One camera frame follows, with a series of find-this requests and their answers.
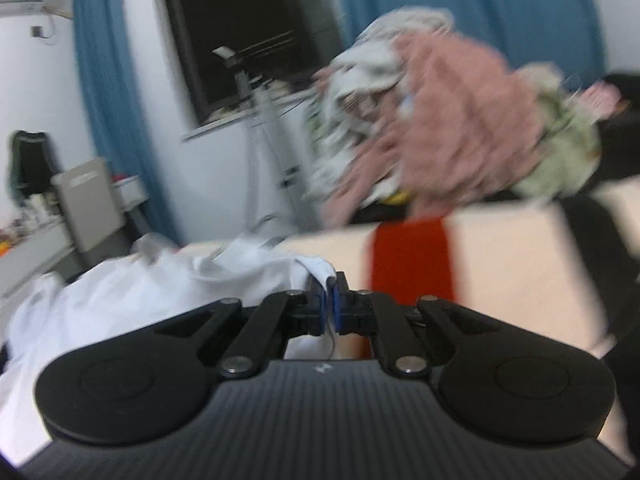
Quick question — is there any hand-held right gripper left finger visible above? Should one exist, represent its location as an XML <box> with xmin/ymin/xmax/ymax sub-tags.
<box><xmin>154</xmin><ymin>272</ymin><xmax>333</xmax><ymax>379</ymax></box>

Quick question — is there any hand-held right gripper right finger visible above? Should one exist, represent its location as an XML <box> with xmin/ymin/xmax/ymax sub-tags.
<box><xmin>333</xmin><ymin>271</ymin><xmax>505</xmax><ymax>379</ymax></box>

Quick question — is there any white garment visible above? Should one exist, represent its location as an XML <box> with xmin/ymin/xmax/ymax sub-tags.
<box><xmin>0</xmin><ymin>239</ymin><xmax>337</xmax><ymax>463</ymax></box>

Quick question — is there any red black striped blanket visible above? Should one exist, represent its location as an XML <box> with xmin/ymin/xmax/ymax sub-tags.
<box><xmin>180</xmin><ymin>175</ymin><xmax>640</xmax><ymax>466</ymax></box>

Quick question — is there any pink fluffy blanket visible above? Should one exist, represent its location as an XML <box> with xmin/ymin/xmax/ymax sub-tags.
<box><xmin>320</xmin><ymin>32</ymin><xmax>545</xmax><ymax>225</ymax></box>

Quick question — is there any grey white hoodie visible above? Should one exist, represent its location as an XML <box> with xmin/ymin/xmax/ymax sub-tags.
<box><xmin>309</xmin><ymin>7</ymin><xmax>457</xmax><ymax>128</ymax></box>

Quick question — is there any grey backed chair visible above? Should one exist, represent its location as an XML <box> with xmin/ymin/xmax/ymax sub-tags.
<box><xmin>50</xmin><ymin>157</ymin><xmax>127</xmax><ymax>257</ymax></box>

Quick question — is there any green fleece garment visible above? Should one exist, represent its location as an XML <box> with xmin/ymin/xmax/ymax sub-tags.
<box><xmin>514</xmin><ymin>62</ymin><xmax>602</xmax><ymax>202</ymax></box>

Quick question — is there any dark window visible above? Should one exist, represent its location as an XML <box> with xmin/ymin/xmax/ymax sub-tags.
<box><xmin>157</xmin><ymin>0</ymin><xmax>347</xmax><ymax>127</ymax></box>

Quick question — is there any white dresser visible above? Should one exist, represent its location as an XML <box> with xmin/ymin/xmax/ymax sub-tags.
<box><xmin>0</xmin><ymin>174</ymin><xmax>151</xmax><ymax>302</ymax></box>

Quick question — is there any black sofa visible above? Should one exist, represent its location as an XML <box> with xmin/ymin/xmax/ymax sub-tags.
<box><xmin>594</xmin><ymin>72</ymin><xmax>640</xmax><ymax>182</ymax></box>

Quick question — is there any small pink garment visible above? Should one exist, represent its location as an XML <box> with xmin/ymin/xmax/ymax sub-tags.
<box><xmin>575</xmin><ymin>82</ymin><xmax>622</xmax><ymax>122</ymax></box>

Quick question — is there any wavy frame mirror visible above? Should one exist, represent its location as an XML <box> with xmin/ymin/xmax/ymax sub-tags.
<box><xmin>7</xmin><ymin>130</ymin><xmax>54</xmax><ymax>202</ymax></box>

